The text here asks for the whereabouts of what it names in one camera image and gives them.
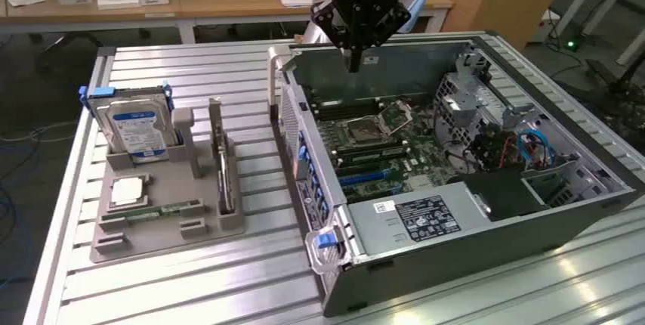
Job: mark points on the graphics card with metal bracket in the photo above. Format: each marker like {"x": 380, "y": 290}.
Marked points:
{"x": 224, "y": 174}

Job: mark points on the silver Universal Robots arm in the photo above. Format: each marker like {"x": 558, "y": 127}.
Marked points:
{"x": 317, "y": 30}

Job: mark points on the installed RAM stick white label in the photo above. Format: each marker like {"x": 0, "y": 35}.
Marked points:
{"x": 332, "y": 104}

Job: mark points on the open metal socket cover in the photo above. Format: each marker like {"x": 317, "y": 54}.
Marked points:
{"x": 394, "y": 117}

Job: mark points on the tall wooden cabinet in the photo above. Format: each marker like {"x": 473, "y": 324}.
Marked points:
{"x": 504, "y": 0}

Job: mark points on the silver metal disk bay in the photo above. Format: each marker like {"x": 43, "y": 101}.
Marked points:
{"x": 464, "y": 106}

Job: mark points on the CPU socket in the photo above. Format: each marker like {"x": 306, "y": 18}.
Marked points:
{"x": 360, "y": 130}

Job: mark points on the white box with red button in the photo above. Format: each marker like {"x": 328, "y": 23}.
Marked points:
{"x": 548, "y": 26}

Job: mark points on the green motherboard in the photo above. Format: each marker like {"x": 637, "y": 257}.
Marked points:
{"x": 418, "y": 147}

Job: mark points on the installed RAM stick green label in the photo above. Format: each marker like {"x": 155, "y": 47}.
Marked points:
{"x": 370, "y": 154}

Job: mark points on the black device with green light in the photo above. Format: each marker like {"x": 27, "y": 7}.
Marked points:
{"x": 570, "y": 44}

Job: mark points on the blue expansion slot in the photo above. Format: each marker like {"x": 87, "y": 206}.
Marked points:
{"x": 364, "y": 177}

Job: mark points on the small silver chipset heatsink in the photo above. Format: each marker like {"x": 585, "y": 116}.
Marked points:
{"x": 422, "y": 182}

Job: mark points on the black floor stand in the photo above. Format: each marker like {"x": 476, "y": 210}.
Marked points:
{"x": 612, "y": 79}

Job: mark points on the hard disk in blue caddy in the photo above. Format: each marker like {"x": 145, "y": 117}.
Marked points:
{"x": 136, "y": 128}

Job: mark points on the black office chair base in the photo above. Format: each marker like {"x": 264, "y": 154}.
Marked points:
{"x": 88, "y": 39}

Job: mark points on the grey power supply unit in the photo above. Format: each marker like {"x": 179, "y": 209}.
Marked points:
{"x": 382, "y": 226}

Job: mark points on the grey plastic parts rack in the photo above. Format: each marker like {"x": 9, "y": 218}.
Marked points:
{"x": 164, "y": 185}

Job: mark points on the long wooden desk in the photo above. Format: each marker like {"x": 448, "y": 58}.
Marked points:
{"x": 40, "y": 13}

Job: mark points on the blue case latch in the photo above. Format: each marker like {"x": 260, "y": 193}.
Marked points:
{"x": 322, "y": 242}

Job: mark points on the silver CPU chip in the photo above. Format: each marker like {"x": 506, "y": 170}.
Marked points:
{"x": 125, "y": 190}

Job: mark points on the white paper slip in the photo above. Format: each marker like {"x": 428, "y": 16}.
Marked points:
{"x": 25, "y": 0}

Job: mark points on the open dark grey PC case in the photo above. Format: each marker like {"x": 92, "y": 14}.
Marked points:
{"x": 453, "y": 264}

